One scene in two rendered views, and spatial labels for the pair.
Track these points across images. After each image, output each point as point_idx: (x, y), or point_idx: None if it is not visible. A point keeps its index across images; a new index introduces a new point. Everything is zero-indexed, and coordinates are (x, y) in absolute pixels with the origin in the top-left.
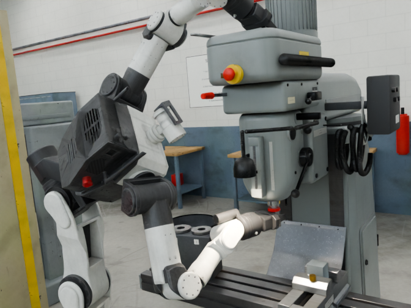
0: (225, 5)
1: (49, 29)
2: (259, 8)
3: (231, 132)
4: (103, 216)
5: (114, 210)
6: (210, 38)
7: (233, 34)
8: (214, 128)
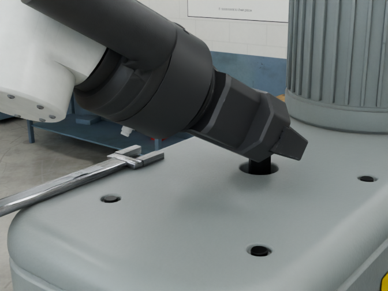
0: (80, 97)
1: None
2: (237, 99)
3: (250, 66)
4: (38, 182)
5: (59, 172)
6: (14, 226)
7: (88, 269)
8: (223, 55)
